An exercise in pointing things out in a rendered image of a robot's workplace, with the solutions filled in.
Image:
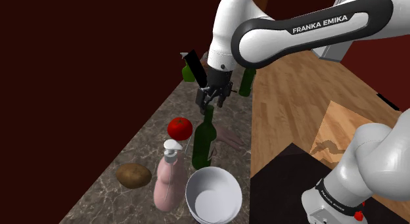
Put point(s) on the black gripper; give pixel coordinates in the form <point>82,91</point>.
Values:
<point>219,77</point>

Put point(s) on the dark robot stand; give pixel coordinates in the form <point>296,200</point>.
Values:
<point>282,185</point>

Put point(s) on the green spray bottle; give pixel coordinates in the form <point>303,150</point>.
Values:
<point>187,72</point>

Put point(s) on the small green glass bottle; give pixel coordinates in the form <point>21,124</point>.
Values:
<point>246,84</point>

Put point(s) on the red tomato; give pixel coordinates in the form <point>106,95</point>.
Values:
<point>180,129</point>

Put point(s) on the tall green wine bottle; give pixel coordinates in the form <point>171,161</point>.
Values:
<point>203,140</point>

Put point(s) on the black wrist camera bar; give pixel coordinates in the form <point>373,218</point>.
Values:
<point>196,69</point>

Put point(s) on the white bowl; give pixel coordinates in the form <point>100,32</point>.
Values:
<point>213,196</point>

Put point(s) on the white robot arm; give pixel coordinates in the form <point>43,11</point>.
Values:
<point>288,40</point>

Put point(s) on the brown potato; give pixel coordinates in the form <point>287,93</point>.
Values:
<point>134,175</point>

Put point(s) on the grey door frame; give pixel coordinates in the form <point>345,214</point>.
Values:
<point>333,52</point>

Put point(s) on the pink soap dispenser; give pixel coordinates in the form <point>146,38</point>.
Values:
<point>169,181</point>

